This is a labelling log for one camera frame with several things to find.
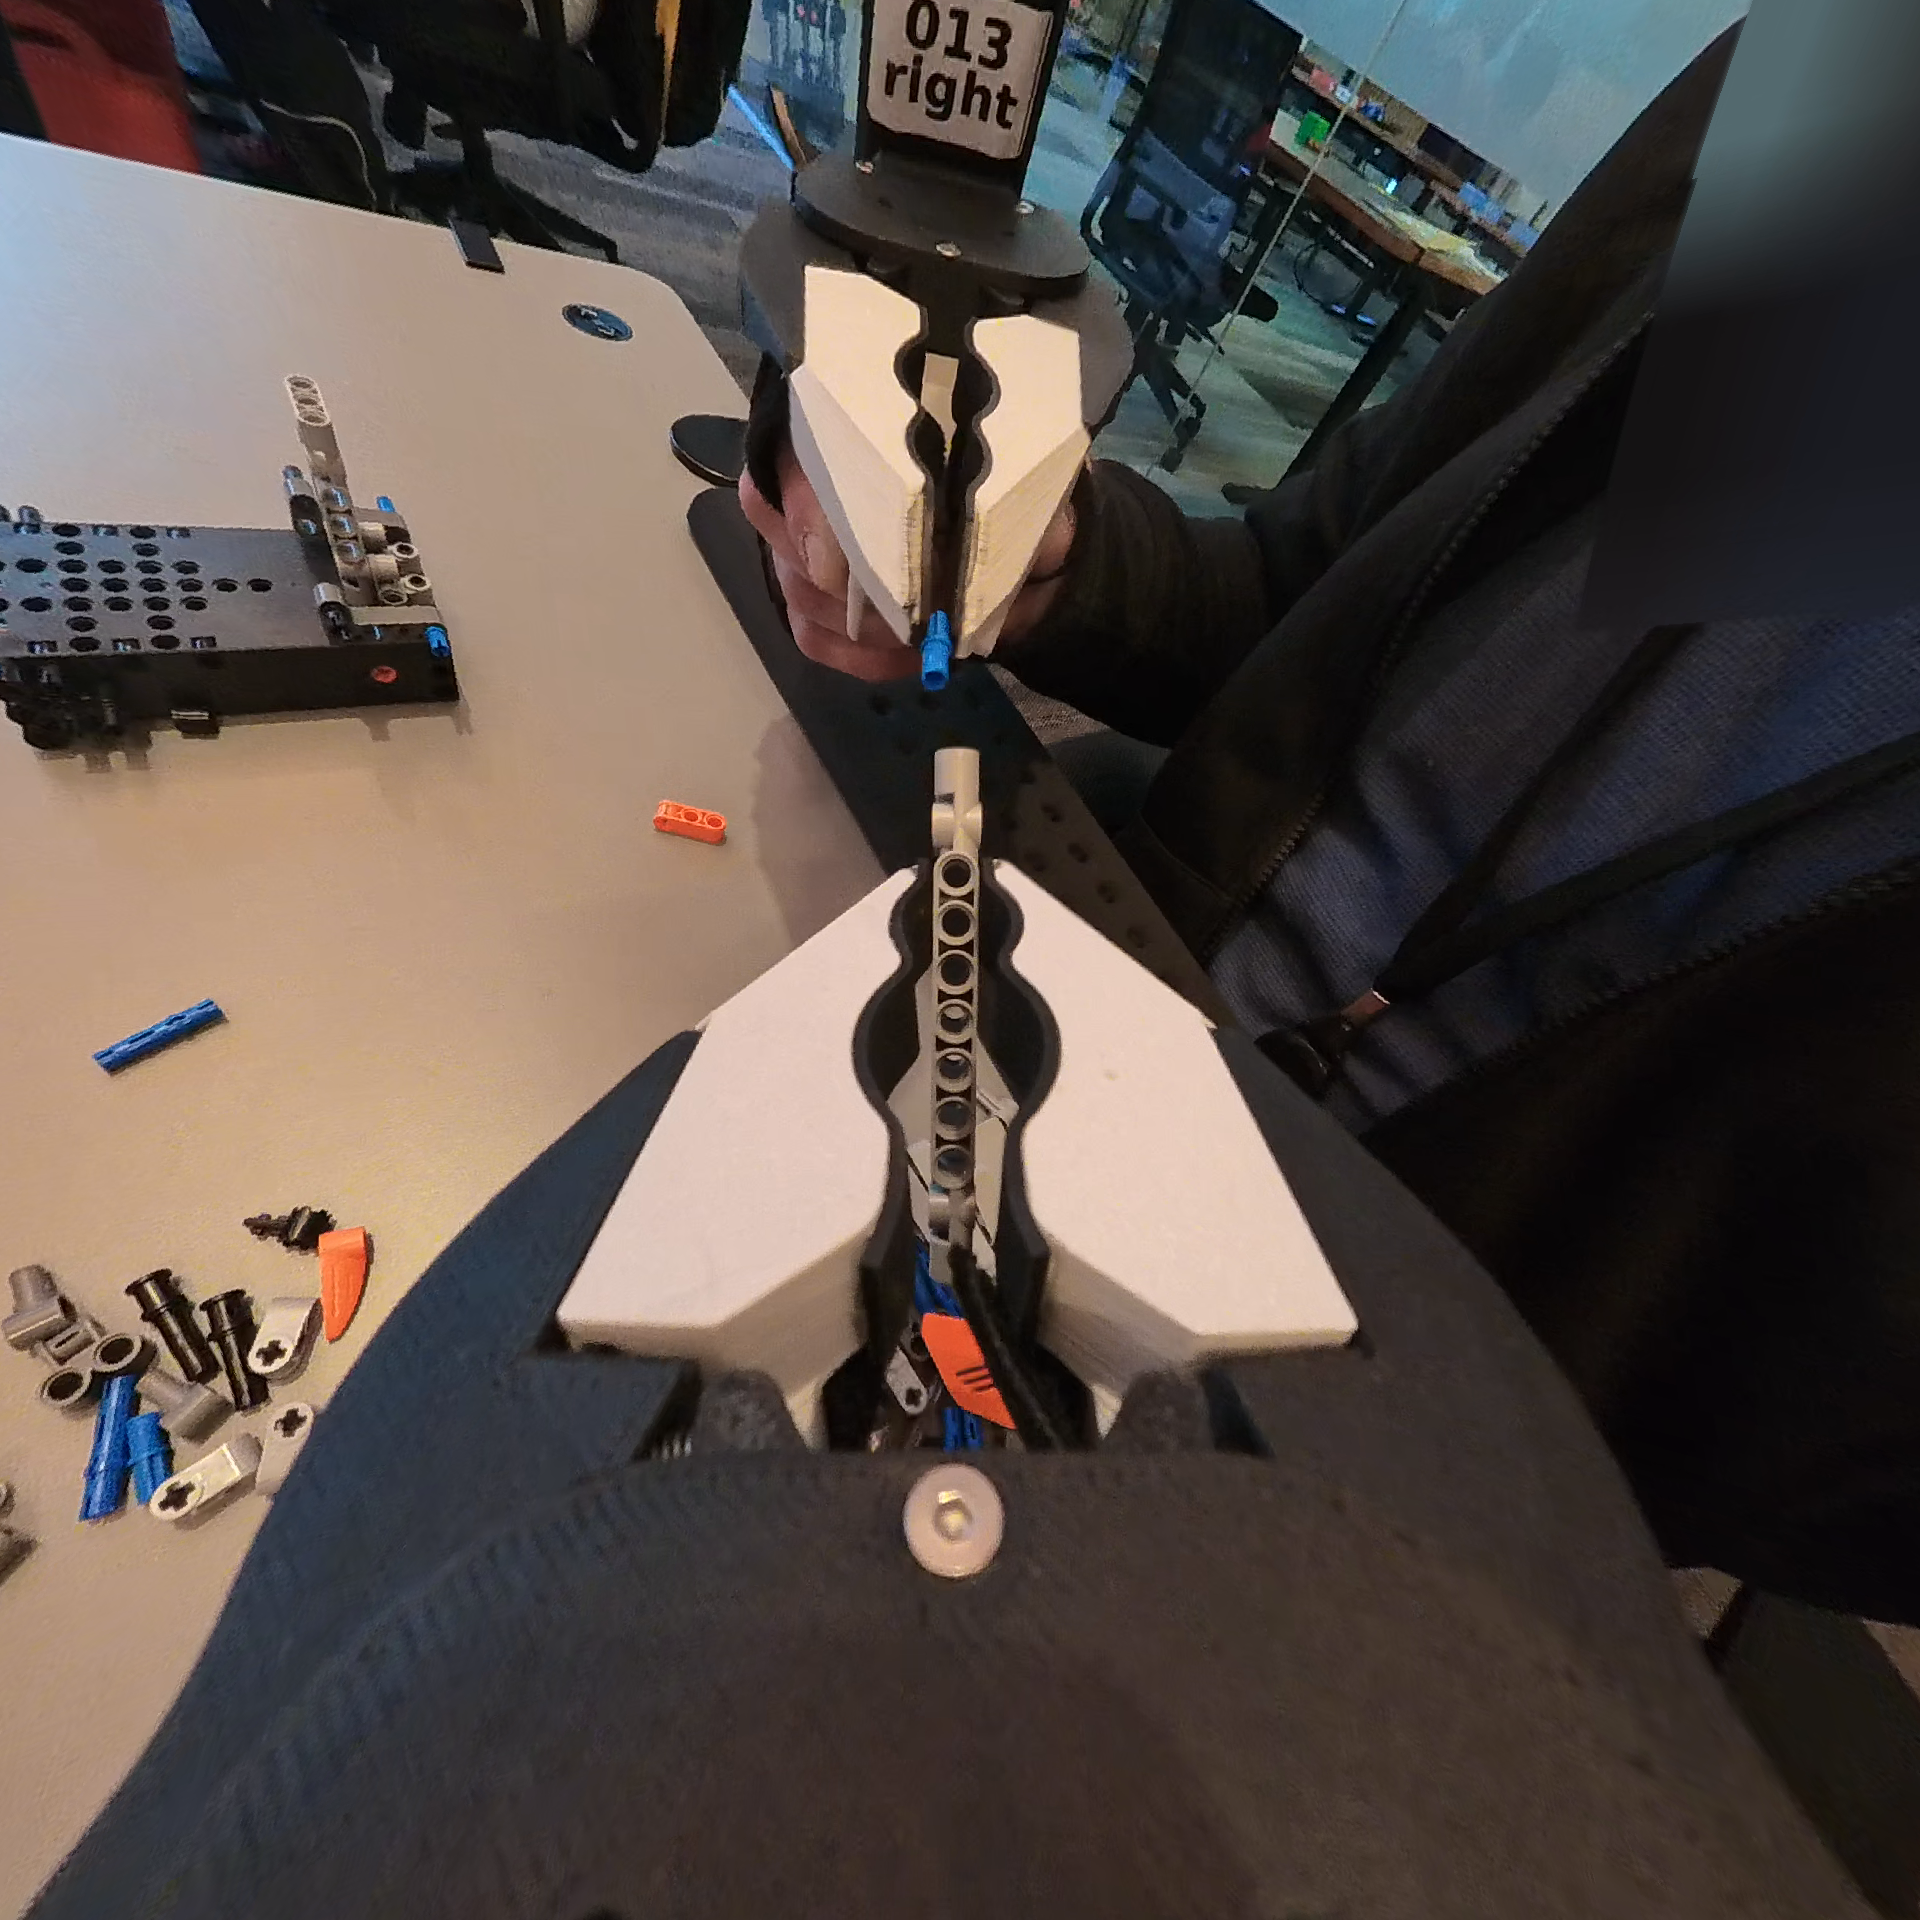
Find light grey axle connector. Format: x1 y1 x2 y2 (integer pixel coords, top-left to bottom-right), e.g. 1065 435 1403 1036
928 744 990 867

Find person's right forearm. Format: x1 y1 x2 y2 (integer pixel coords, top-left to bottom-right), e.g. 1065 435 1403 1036
1035 456 1281 747

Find grey frame piece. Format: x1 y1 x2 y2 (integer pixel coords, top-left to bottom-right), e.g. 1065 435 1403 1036
280 372 446 635

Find black perforated motor block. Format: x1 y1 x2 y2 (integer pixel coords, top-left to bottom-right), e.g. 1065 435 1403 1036
0 502 465 755

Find black lanyard strap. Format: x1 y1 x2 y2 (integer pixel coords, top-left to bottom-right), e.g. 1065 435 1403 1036
1271 732 1920 1086

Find person's blue shirt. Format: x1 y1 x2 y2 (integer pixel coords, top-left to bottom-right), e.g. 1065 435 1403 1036
1211 596 1920 1129

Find pile of small building pieces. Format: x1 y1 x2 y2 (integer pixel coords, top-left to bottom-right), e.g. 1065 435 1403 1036
0 993 380 1580

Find person's dark jacket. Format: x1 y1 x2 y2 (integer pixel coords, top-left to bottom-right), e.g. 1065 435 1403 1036
1136 17 1920 1624

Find person's right hand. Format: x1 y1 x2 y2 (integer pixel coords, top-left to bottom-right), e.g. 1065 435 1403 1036
739 367 1087 677

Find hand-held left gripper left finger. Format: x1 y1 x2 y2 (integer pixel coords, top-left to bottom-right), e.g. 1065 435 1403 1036
551 873 923 1448

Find black office chair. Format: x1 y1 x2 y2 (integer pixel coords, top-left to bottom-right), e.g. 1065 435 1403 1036
222 0 754 260
1078 0 1304 471

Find long grey holed liftarm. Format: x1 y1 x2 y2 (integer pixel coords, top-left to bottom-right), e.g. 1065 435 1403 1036
922 853 998 1256

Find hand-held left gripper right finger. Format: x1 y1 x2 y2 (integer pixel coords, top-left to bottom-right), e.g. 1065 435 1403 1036
979 864 1363 1444

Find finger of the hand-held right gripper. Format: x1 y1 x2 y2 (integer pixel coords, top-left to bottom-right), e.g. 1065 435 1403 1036
786 267 939 649
944 310 1095 663

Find orange curved panel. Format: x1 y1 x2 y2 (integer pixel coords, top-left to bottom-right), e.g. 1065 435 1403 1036
916 1308 1024 1437

